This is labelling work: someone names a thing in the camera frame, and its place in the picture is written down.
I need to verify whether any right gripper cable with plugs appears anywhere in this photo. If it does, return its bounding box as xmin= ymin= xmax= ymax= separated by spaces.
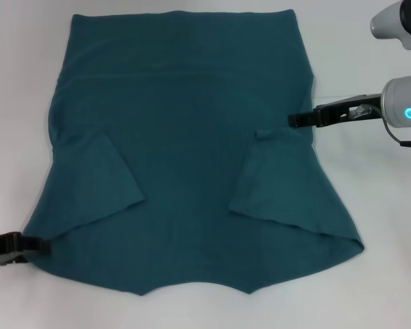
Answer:
xmin=349 ymin=103 xmax=411 ymax=149

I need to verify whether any teal blue shirt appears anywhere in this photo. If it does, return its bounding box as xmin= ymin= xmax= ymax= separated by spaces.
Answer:
xmin=15 ymin=10 xmax=365 ymax=296

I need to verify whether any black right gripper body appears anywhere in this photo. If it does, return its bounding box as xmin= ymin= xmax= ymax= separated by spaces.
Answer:
xmin=316 ymin=93 xmax=383 ymax=128

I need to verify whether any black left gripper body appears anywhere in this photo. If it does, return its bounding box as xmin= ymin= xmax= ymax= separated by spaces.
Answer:
xmin=0 ymin=232 xmax=29 ymax=269

